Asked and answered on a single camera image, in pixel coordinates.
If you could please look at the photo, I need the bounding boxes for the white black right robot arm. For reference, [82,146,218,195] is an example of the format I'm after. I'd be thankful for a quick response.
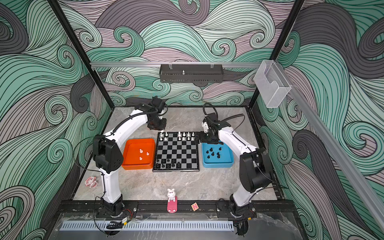
[199,103,272,216]

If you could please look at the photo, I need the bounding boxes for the orange plastic tray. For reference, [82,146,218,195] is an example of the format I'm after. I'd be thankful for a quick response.
[122,139,156,170]

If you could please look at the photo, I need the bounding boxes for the blue plastic tray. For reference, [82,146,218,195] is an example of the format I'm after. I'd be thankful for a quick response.
[202,142,235,168]

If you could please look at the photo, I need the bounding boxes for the black perforated wall shelf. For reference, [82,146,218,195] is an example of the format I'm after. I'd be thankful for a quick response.
[159,65,224,84]

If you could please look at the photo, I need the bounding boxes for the white rabbit figurine pink stand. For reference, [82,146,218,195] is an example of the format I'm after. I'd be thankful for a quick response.
[167,189,178,213]

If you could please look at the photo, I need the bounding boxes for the white slotted cable duct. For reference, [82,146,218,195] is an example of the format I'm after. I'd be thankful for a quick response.
[60,220,235,232]

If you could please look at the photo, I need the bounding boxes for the black white chess board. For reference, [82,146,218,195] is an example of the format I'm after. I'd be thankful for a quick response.
[153,131,200,172]

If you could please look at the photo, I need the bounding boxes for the clear acrylic wall holder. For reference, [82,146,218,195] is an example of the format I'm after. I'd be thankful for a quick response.
[254,60,292,108]

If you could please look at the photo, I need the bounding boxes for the silver aluminium rail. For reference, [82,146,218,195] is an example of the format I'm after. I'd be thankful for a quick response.
[90,61,261,69]

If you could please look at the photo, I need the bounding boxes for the pink white plush toy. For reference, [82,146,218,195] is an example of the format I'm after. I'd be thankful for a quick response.
[85,176,98,188]

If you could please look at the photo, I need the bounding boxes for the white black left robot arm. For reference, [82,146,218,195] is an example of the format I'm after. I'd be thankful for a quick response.
[92,96,168,216]

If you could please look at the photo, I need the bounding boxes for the small orange letter block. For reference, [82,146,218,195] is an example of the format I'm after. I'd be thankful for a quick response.
[191,203,199,212]

